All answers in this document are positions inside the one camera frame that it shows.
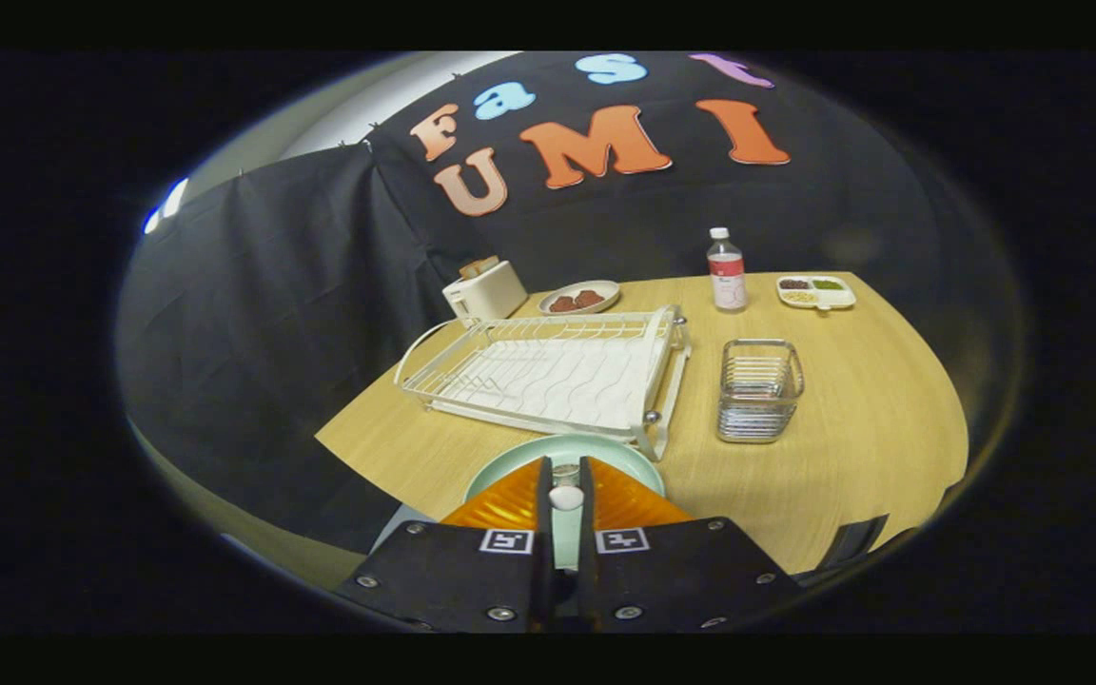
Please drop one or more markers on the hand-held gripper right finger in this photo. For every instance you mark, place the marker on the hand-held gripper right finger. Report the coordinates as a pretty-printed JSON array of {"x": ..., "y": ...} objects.
[{"x": 586, "y": 552}]

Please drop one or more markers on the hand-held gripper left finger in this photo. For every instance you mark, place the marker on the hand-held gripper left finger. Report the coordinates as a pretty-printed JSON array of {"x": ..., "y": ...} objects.
[{"x": 546, "y": 552}]

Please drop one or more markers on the light green plate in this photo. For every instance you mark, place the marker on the light green plate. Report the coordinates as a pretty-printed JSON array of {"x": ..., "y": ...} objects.
[{"x": 519, "y": 457}]

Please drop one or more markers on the small plate with brown food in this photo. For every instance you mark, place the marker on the small plate with brown food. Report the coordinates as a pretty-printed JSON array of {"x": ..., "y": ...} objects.
[{"x": 578, "y": 300}]

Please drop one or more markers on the white toaster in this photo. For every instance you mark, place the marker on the white toaster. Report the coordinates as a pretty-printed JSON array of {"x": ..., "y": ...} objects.
[{"x": 489, "y": 295}]

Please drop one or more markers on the clear bottle with red label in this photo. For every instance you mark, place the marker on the clear bottle with red label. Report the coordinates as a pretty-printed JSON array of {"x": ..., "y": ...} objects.
[{"x": 727, "y": 281}]

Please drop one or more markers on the white divided snack tray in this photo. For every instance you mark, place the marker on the white divided snack tray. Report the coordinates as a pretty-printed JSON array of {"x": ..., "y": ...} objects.
[{"x": 816, "y": 293}]

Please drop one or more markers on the ceiling light strip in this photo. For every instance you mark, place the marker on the ceiling light strip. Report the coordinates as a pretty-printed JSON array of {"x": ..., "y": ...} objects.
[{"x": 167, "y": 205}]

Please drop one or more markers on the black table bracket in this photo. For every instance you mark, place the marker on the black table bracket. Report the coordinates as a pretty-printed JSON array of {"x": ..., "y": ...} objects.
[{"x": 852, "y": 540}]

